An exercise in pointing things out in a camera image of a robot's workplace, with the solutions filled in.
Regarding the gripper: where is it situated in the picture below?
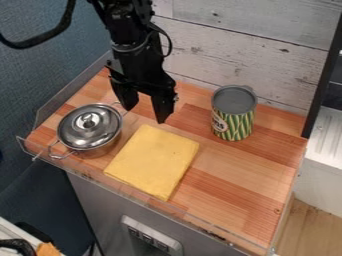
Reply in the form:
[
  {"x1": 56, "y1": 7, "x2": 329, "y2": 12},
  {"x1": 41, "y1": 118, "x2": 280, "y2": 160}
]
[{"x1": 104, "y1": 31, "x2": 178, "y2": 125}]

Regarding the silver pot lid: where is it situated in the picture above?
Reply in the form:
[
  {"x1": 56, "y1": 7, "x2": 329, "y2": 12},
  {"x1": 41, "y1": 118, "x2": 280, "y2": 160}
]
[{"x1": 56, "y1": 103, "x2": 123, "y2": 150}]

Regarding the silver pot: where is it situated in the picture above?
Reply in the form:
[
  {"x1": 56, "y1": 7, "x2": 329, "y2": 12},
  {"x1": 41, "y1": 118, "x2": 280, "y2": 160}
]
[{"x1": 46, "y1": 101, "x2": 130, "y2": 161}]

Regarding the yellow cloth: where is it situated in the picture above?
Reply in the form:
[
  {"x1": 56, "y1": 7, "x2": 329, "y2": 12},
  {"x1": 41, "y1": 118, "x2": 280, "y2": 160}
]
[{"x1": 102, "y1": 123, "x2": 202, "y2": 203}]

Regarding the green striped tin can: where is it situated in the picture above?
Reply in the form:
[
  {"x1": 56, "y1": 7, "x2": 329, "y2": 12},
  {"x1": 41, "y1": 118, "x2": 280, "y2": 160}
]
[{"x1": 209, "y1": 84, "x2": 260, "y2": 142}]

